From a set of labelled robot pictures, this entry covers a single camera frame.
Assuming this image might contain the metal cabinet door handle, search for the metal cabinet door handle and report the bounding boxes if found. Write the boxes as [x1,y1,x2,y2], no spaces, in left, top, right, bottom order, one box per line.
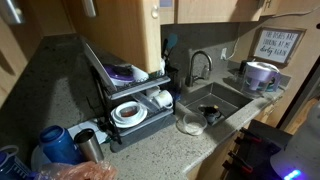
[259,0,272,10]

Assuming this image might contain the brushed steel kitchen faucet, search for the brushed steel kitchen faucet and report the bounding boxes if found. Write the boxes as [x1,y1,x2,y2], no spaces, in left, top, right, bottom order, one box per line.
[184,50,214,88]

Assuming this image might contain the plain wooden cabinet door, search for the plain wooden cabinet door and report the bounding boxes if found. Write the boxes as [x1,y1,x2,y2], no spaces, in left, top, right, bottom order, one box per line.
[263,0,280,18]

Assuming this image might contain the wooden tall cabinet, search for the wooden tall cabinet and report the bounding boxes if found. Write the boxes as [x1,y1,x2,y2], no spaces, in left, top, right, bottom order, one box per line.
[0,0,44,108]

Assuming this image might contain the black utensil holder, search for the black utensil holder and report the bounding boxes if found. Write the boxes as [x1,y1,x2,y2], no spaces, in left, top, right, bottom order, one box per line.
[163,65,182,103]

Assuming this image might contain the black two-tier dish rack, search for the black two-tier dish rack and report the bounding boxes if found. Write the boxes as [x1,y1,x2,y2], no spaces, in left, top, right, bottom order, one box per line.
[89,64,179,146]

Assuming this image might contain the white utensils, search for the white utensils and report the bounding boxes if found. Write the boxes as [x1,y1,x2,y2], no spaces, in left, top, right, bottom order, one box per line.
[159,58,167,76]

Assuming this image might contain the white cup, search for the white cup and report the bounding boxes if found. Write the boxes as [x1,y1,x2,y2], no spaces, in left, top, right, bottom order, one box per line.
[131,65,151,83]

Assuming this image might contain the white bowl with red residue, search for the white bowl with red residue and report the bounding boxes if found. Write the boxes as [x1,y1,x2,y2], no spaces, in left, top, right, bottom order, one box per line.
[114,101,140,121]

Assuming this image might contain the black cooking utensil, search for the black cooking utensil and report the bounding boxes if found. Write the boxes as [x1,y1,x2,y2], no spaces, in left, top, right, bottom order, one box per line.
[161,38,170,61]

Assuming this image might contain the purple bowl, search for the purple bowl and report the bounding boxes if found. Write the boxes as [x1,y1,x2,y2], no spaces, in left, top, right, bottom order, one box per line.
[103,64,137,87]

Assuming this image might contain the grey drip tray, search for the grey drip tray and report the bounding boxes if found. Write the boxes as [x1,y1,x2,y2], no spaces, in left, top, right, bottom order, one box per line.
[109,113,177,154]

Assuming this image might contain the clear dish soap bottle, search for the clear dish soap bottle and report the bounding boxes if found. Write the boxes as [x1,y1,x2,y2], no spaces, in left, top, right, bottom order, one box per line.
[200,64,212,81]

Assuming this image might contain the light blue spatula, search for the light blue spatula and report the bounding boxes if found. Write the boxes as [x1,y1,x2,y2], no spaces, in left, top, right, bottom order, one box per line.
[166,33,179,58]

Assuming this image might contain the clear plastic bowl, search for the clear plastic bowl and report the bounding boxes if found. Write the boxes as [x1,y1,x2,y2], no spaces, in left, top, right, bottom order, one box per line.
[175,112,208,136]

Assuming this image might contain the black speckled mug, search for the black speckled mug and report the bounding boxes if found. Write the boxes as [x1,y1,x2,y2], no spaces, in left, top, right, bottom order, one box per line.
[198,104,223,126]

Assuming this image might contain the large white plate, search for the large white plate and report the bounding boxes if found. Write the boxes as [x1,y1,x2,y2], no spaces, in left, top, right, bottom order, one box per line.
[80,37,119,93]

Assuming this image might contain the stainless steel sink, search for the stainless steel sink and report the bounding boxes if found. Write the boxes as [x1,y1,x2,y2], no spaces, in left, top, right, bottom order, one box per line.
[178,82,254,127]

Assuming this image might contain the stainless steel tumbler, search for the stainless steel tumbler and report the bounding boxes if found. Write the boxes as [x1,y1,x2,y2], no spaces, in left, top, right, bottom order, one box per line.
[73,128,106,164]

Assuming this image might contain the white water filter pitcher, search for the white water filter pitcher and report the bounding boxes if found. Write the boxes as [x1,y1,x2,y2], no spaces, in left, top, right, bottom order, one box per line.
[240,61,282,98]

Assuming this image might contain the black and red clamp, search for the black and red clamp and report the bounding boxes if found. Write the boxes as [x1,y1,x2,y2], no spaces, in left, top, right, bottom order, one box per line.
[234,127,265,145]
[227,150,255,175]

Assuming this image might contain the blue water bottle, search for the blue water bottle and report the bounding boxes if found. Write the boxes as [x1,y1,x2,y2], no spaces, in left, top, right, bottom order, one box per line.
[38,125,84,166]

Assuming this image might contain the orange plastic bag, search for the orange plastic bag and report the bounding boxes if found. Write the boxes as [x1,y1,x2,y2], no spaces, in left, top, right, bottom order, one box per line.
[32,160,118,180]

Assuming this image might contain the black robot stand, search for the black robot stand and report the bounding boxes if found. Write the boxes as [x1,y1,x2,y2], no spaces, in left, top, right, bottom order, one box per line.
[222,119,294,180]

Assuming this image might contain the framed dishes text sign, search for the framed dishes text sign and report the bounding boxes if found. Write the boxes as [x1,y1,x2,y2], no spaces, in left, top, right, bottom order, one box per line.
[249,26,306,67]

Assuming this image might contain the wooden corner wall cabinet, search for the wooden corner wall cabinet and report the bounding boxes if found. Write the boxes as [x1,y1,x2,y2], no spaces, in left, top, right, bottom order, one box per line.
[66,0,163,74]

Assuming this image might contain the white power cable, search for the white power cable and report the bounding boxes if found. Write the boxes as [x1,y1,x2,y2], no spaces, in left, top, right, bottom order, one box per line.
[225,4,320,58]

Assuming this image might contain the metal bar cabinet handle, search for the metal bar cabinet handle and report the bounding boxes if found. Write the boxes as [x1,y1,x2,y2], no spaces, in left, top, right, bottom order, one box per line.
[0,0,26,26]
[80,0,98,18]

